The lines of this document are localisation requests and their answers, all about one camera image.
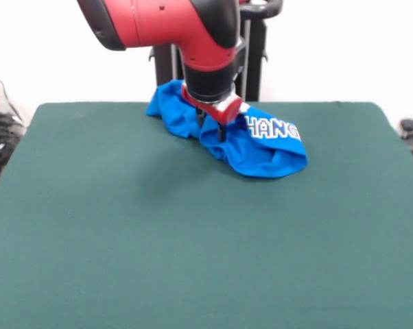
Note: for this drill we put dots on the dark green table cloth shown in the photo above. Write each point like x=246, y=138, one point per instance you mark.
x=192, y=257

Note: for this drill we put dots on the blue printed T-shirt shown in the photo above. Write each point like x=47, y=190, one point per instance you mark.
x=261, y=157

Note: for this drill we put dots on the black office chair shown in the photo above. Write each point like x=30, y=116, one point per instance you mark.
x=409, y=125

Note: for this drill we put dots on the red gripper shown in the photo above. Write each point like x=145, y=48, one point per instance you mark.
x=227, y=111

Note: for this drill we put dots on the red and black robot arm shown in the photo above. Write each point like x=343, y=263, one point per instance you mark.
x=186, y=34

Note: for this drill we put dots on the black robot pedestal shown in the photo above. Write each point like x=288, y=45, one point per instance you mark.
x=256, y=51

